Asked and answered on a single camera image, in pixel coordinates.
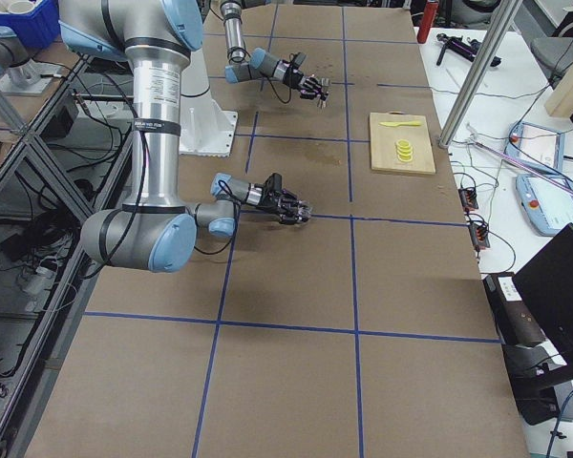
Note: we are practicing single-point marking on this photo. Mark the black box device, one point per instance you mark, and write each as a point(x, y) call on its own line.
point(515, 322)

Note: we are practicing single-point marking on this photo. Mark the steel measuring jigger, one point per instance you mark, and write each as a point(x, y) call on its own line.
point(324, 93)

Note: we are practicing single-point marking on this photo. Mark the wooden cutting board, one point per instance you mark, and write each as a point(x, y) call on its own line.
point(384, 141)

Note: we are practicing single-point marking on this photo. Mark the lemon slice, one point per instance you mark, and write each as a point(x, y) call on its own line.
point(404, 150)

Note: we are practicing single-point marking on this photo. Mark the grey office chair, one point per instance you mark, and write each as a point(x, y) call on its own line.
point(555, 53)

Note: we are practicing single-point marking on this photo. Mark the left teach pendant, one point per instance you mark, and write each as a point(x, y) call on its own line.
point(538, 147)

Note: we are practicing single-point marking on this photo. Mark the clear glass beaker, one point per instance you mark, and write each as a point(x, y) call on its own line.
point(304, 212)

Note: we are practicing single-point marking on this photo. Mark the black monitor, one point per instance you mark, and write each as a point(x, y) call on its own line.
point(545, 284)

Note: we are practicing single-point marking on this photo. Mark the teach pendant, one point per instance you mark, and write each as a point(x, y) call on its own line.
point(538, 147)
point(545, 202)

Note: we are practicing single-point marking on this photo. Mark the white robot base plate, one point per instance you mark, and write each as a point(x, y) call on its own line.
point(206, 129)

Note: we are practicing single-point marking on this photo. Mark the right teach pendant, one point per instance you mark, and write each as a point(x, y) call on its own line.
point(545, 202)

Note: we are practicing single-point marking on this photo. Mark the blue storage bin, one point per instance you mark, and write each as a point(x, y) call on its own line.
point(36, 29)

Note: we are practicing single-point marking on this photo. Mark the red cylinder bottle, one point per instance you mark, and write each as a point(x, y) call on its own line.
point(427, 20)

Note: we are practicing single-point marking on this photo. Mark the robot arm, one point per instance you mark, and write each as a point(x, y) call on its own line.
point(154, 229)
point(261, 64)

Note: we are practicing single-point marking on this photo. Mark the aluminium frame post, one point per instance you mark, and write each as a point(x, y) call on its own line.
point(490, 44)

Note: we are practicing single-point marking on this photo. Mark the yellow plastic knife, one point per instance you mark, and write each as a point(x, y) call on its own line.
point(396, 124)

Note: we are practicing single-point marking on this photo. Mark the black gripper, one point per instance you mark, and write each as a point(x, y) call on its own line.
point(273, 200)
point(298, 79)

